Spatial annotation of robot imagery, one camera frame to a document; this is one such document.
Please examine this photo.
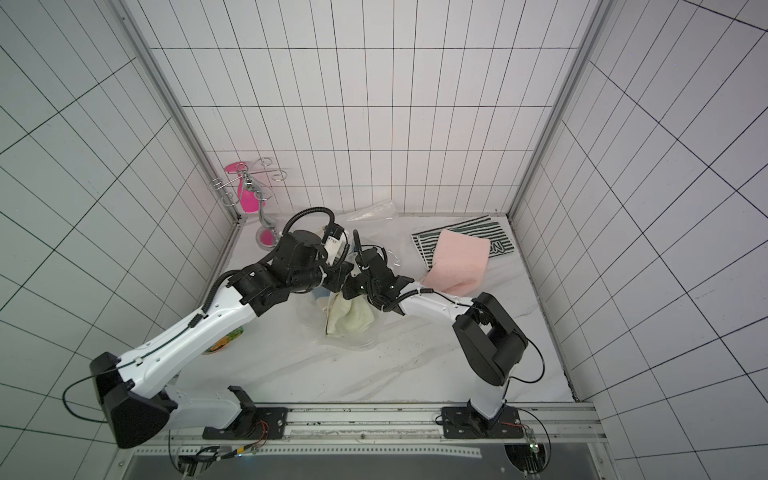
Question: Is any light green towel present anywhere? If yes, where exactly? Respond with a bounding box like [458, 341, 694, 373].
[325, 293, 376, 338]

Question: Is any pink towel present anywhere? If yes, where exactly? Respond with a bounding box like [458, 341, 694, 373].
[421, 230, 491, 296]

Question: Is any blue and cream towel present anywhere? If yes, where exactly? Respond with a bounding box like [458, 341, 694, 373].
[312, 287, 332, 300]

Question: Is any clear plastic vacuum bag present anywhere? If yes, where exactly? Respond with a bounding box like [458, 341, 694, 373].
[228, 207, 465, 336]

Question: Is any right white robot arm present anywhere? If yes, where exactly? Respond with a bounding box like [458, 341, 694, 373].
[342, 230, 529, 428]

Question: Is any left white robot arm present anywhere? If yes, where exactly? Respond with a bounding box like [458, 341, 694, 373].
[90, 224, 349, 449]

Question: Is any green striped Doraemon towel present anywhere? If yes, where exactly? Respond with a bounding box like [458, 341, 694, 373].
[411, 215, 515, 269]

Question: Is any chrome cup holder stand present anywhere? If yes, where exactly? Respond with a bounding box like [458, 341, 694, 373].
[209, 157, 287, 250]

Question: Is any pink plastic cup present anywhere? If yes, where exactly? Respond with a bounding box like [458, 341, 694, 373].
[224, 161, 263, 214]

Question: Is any colourful snack packet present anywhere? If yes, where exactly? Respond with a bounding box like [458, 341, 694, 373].
[203, 327, 244, 355]

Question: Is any aluminium mounting rail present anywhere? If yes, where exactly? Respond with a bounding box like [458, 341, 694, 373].
[138, 403, 607, 445]

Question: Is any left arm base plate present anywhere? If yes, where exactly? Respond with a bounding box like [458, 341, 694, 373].
[202, 407, 288, 442]

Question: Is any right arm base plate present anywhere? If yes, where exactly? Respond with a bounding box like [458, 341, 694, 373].
[436, 405, 525, 440]

